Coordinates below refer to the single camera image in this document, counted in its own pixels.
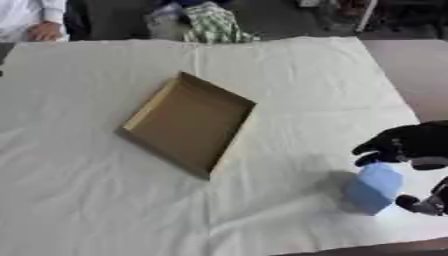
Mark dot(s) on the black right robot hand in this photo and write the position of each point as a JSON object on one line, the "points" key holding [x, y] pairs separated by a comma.
{"points": [[415, 140]]}

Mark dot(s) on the light blue block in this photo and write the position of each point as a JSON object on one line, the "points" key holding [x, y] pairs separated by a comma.
{"points": [[376, 186]]}

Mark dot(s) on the open tan cardboard box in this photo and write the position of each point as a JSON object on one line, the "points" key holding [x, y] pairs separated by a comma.
{"points": [[189, 128]]}

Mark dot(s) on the green white checked cloth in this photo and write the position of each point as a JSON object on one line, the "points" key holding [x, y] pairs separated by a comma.
{"points": [[211, 25]]}

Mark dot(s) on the person's hand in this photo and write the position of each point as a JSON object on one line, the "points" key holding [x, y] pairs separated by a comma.
{"points": [[44, 31]]}

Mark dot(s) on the person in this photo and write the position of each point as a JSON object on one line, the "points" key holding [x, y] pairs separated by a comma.
{"points": [[26, 13]]}

